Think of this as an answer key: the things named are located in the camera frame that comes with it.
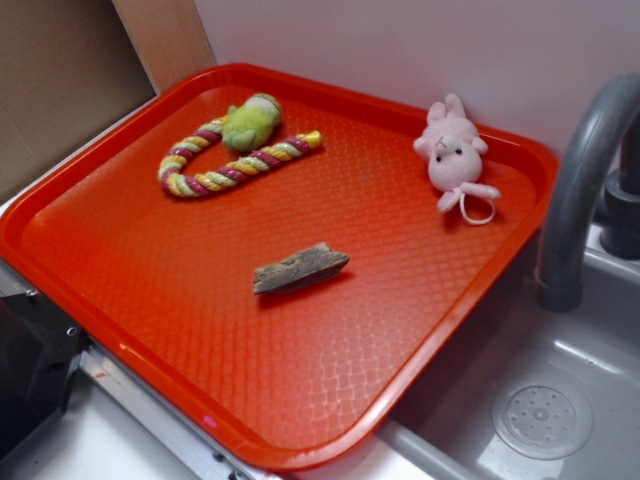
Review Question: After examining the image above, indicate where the green plush rope toy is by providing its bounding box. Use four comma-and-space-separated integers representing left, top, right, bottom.
157, 93, 323, 198

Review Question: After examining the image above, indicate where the metal rail strip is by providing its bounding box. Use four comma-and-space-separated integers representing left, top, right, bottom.
79, 346, 272, 479

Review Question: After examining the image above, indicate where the red plastic tray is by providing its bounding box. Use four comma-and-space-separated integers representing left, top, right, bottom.
1, 64, 558, 472

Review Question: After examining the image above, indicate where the light wooden board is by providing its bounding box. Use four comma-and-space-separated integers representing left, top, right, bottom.
113, 0, 217, 94

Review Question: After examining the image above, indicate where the pink plush bunny toy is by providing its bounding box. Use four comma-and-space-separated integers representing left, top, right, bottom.
413, 93, 501, 226

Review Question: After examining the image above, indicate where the grey toy faucet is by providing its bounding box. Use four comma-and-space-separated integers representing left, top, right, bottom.
535, 72, 639, 312

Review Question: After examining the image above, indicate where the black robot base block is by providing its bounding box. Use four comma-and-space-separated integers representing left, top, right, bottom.
1, 288, 87, 464

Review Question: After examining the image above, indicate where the grey plastic sink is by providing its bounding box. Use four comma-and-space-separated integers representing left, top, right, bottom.
379, 227, 639, 479

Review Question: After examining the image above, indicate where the brown cardboard panel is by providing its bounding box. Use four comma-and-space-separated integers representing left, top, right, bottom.
1, 1, 155, 200

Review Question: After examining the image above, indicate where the brown wood chip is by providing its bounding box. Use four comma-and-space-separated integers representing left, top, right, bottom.
253, 242, 351, 295

